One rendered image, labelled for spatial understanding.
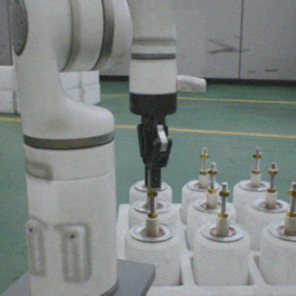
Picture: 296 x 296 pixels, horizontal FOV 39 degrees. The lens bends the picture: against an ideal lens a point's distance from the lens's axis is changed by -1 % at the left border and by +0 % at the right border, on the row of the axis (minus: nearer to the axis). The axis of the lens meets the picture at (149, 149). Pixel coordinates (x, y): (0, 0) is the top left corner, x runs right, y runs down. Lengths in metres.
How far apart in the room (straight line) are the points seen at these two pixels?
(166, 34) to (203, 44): 5.34
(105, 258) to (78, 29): 0.23
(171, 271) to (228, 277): 0.09
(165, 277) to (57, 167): 0.38
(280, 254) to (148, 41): 0.40
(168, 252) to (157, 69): 0.29
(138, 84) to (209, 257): 0.30
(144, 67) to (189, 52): 5.38
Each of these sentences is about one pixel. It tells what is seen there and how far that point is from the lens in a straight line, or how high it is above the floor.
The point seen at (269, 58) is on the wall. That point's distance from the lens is 5.88.
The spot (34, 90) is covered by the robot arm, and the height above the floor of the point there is 0.53.
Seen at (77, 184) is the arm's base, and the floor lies 0.44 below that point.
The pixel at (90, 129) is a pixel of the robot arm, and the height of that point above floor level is 0.49.
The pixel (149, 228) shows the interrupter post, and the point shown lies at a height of 0.26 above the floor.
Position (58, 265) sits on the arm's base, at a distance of 0.44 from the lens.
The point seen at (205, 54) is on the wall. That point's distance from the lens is 5.96.
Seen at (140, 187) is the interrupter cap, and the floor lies 0.25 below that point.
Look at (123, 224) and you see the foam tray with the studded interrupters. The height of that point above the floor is 0.18.
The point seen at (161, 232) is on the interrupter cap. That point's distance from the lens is 0.73.
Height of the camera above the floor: 0.57
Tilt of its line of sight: 14 degrees down
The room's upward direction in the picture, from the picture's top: straight up
